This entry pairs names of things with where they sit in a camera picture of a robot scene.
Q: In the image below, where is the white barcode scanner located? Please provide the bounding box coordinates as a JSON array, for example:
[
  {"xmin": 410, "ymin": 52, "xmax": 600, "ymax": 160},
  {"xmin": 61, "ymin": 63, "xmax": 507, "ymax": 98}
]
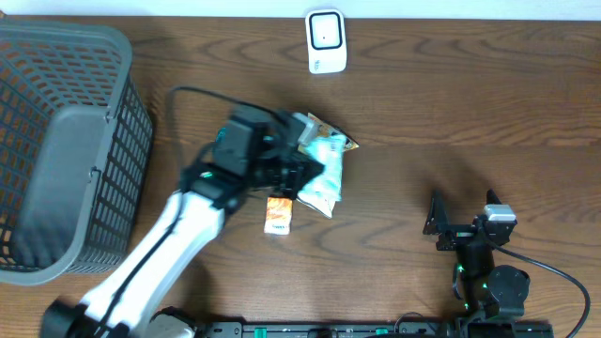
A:
[{"xmin": 304, "ymin": 9, "xmax": 347, "ymax": 74}]

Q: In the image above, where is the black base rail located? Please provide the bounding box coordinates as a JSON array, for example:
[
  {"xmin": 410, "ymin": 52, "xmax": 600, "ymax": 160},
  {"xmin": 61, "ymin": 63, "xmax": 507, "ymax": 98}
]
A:
[{"xmin": 195, "ymin": 320, "xmax": 554, "ymax": 338}]

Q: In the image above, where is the small orange box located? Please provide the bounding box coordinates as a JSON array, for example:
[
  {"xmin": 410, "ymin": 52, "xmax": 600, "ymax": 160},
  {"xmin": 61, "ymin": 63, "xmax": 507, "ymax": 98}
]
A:
[{"xmin": 264, "ymin": 196, "xmax": 293, "ymax": 236}]

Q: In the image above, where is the grey plastic basket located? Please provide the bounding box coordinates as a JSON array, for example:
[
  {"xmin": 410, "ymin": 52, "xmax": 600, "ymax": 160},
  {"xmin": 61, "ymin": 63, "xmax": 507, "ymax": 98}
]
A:
[{"xmin": 1, "ymin": 19, "xmax": 154, "ymax": 285}]

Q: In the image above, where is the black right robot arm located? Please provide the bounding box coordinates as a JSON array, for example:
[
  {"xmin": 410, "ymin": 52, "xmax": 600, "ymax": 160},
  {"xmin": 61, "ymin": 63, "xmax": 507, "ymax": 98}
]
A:
[{"xmin": 423, "ymin": 190, "xmax": 530, "ymax": 321}]

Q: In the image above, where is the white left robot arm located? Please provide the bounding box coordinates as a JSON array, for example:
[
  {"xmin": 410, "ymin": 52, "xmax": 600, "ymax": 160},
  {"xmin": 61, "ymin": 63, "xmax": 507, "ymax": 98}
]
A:
[{"xmin": 39, "ymin": 105, "xmax": 324, "ymax": 337}]

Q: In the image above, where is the black right camera cable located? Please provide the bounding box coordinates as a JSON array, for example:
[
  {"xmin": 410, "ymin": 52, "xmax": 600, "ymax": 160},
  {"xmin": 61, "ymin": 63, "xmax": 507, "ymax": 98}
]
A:
[{"xmin": 476, "ymin": 224, "xmax": 592, "ymax": 338}]

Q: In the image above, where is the orange snack bag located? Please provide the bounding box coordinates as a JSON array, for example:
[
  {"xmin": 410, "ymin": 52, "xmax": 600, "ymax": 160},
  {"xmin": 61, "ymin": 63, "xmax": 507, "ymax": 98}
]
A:
[{"xmin": 295, "ymin": 111, "xmax": 360, "ymax": 219}]

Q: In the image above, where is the teal wet wipes pack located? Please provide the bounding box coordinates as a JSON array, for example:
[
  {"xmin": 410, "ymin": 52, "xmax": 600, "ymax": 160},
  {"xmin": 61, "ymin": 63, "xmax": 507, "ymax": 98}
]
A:
[{"xmin": 299, "ymin": 134, "xmax": 347, "ymax": 202}]

